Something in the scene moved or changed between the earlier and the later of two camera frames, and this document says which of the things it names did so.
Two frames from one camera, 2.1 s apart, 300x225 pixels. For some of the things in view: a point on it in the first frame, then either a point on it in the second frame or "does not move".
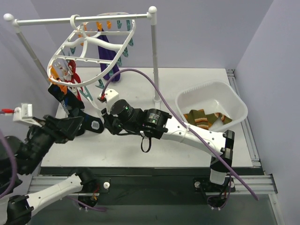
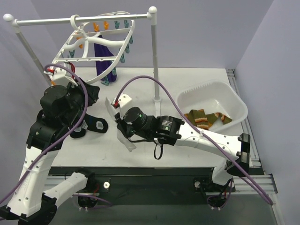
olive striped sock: (197, 117) does not move
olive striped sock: (212, 118) does not move
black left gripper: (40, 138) to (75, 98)
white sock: (93, 103) to (125, 140)
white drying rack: (151, 14) does not move
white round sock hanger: (89, 52) does not move
